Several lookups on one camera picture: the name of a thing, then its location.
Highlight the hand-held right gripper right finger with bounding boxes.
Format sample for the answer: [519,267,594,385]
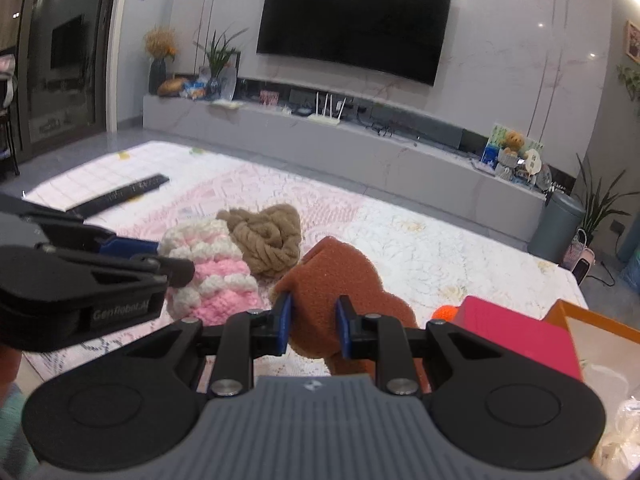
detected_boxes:
[335,295,501,397]

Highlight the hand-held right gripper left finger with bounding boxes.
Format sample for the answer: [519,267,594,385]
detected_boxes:
[122,292,293,398]

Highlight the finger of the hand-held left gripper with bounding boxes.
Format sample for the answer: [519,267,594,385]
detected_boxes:
[37,249,197,288]
[0,192,161,258]

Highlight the rust brown fleece cloth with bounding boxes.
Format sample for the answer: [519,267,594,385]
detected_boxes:
[270,235,432,392]

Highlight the pink white knitted scarf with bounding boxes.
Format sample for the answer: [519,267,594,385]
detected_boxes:
[157,218,264,327]

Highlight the tan chunky yarn bundle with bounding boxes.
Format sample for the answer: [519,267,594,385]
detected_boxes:
[216,202,302,279]

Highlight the orange-rimmed storage box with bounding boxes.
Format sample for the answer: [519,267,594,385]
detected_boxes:
[544,299,640,480]

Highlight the person's left forearm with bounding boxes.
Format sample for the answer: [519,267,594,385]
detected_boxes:
[0,347,40,480]

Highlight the black remote control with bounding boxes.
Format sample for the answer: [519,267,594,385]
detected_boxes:
[71,173,170,222]

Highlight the grey television console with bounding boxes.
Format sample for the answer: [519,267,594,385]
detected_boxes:
[142,91,549,242]

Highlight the pink box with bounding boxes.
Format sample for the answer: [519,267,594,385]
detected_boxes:
[457,295,584,382]

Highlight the white plate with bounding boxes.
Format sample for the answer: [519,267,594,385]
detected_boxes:
[219,65,239,101]

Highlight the vase with dried flowers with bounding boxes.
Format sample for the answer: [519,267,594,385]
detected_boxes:
[143,25,180,96]

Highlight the white router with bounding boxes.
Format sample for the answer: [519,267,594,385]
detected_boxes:
[306,92,348,124]

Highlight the glass sliding door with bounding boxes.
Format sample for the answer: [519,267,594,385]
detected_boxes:
[19,0,124,162]

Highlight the green plant in vase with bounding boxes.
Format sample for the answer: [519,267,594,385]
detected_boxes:
[194,27,249,99]

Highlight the grey trash bin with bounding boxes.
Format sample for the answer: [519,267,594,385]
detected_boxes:
[528,190,586,265]

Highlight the pink woven bag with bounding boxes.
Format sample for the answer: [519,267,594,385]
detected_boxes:
[562,228,589,269]

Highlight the brown teddy bear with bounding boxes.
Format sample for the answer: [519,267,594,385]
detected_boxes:
[500,130,527,157]

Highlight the small pink heater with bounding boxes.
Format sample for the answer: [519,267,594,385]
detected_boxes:
[572,247,596,284]

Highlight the clear plastic container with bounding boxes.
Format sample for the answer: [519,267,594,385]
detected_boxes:
[580,362,632,402]

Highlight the potted long-leaf plant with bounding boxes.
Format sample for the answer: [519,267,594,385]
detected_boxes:
[574,154,640,249]

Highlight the blue water jug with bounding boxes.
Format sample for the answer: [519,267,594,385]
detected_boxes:
[619,246,640,302]

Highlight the hanging vine plant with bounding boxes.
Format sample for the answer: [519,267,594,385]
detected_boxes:
[615,63,640,102]

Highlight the black wall television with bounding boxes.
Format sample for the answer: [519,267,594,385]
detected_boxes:
[255,0,454,87]

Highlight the framed wall picture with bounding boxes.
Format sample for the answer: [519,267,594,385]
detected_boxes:
[624,20,640,65]

